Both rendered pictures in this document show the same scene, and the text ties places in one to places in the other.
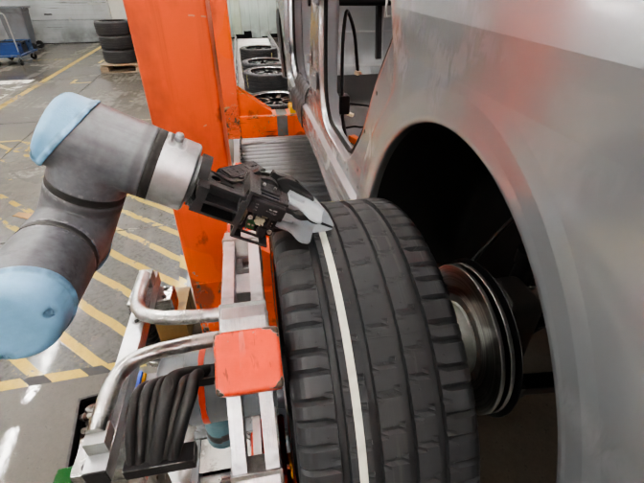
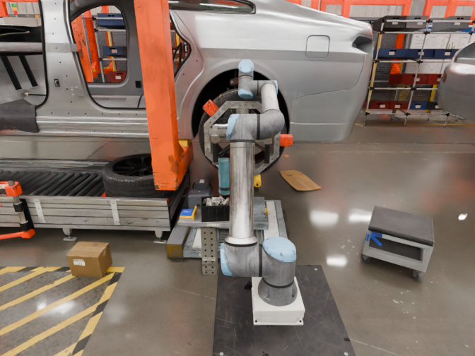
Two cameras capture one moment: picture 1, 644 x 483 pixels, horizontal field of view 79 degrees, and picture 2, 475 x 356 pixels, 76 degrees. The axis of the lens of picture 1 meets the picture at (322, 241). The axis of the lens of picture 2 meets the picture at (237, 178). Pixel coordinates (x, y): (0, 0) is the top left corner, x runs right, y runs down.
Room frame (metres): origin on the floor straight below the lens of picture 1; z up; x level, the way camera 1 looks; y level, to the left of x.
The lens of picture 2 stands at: (0.07, 2.20, 1.48)
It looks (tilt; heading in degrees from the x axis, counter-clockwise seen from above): 24 degrees down; 282
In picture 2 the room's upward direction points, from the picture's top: straight up
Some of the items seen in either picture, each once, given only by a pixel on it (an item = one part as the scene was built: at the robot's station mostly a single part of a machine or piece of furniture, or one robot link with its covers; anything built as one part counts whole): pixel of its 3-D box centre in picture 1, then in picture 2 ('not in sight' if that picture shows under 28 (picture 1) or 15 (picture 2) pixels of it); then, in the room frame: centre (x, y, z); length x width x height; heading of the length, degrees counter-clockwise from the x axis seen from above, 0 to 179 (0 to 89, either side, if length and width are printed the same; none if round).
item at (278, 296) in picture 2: not in sight; (278, 283); (0.12, 1.06, 0.43); 0.19 x 0.19 x 0.10
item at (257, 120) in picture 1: (274, 110); not in sight; (2.96, 0.35, 0.69); 0.52 x 0.17 x 0.35; 100
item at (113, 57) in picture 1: (136, 37); not in sight; (8.57, 3.61, 0.55); 1.40 x 0.80 x 1.09; 101
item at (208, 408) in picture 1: (219, 381); not in sight; (0.48, 0.20, 0.85); 0.21 x 0.14 x 0.14; 100
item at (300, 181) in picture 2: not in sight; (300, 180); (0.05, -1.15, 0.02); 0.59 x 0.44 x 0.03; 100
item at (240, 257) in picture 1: (257, 377); (242, 139); (0.50, 0.13, 0.85); 0.54 x 0.07 x 0.54; 10
